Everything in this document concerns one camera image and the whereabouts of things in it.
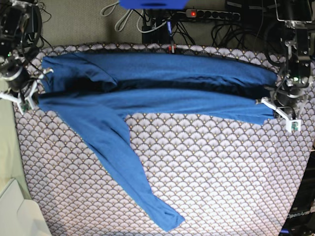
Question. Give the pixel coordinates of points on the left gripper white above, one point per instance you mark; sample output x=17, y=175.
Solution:
x=291, y=114

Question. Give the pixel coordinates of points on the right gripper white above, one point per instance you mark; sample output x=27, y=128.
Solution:
x=24, y=94

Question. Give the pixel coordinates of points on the blue long-sleeve T-shirt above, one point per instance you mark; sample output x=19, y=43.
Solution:
x=93, y=93

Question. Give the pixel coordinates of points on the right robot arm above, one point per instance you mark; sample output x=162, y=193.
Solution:
x=20, y=32

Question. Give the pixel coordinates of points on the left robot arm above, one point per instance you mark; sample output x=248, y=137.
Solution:
x=287, y=99

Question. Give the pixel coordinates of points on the fan-patterned tablecloth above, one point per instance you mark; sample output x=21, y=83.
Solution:
x=225, y=177

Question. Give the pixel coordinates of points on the black OpenArm box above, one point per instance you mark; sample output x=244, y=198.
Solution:
x=301, y=218

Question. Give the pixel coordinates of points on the white bin at corner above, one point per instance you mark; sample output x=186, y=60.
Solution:
x=19, y=216

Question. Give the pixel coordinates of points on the red black table clamp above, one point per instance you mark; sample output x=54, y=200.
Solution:
x=172, y=49

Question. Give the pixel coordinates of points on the blue box at top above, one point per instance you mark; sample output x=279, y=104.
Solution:
x=153, y=4

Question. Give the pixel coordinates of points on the black power strip red switch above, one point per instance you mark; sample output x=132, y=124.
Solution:
x=211, y=14

